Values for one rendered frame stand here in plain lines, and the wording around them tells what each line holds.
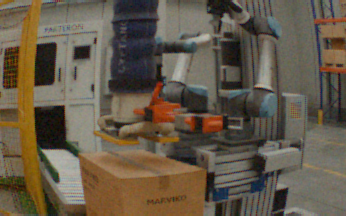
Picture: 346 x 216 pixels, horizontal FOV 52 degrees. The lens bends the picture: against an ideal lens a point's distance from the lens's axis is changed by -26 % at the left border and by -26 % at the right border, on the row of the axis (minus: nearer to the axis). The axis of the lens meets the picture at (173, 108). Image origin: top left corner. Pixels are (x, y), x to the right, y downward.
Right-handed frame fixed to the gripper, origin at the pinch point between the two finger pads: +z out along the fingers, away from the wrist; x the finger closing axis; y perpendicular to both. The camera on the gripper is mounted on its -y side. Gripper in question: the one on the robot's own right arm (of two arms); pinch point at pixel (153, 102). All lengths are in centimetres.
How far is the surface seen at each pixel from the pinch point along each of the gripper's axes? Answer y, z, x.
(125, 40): 36, -31, -33
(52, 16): -877, -188, 129
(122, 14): 36, -44, -35
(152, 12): 40, -45, -22
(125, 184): 60, 27, -45
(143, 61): 40, -21, -26
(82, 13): -862, -187, 225
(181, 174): 60, 25, -19
